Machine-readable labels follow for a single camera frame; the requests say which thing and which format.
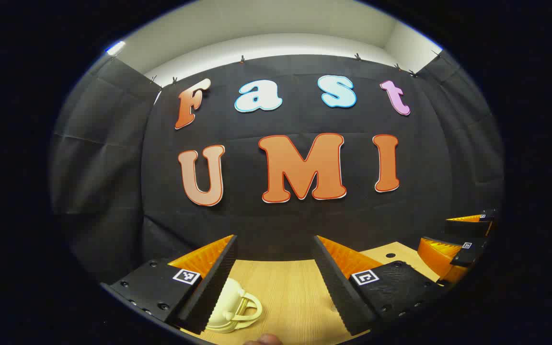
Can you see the ceiling light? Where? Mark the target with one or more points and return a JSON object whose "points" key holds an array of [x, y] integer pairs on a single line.
{"points": [[116, 48]]}

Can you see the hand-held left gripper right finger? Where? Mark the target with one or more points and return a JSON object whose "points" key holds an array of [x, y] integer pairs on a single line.
{"points": [[338, 292]]}

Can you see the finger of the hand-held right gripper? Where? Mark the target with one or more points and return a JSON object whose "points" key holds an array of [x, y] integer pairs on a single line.
{"points": [[467, 254], [467, 228]]}

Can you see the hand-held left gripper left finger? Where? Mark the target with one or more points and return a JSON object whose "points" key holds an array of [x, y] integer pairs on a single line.
{"points": [[213, 292]]}

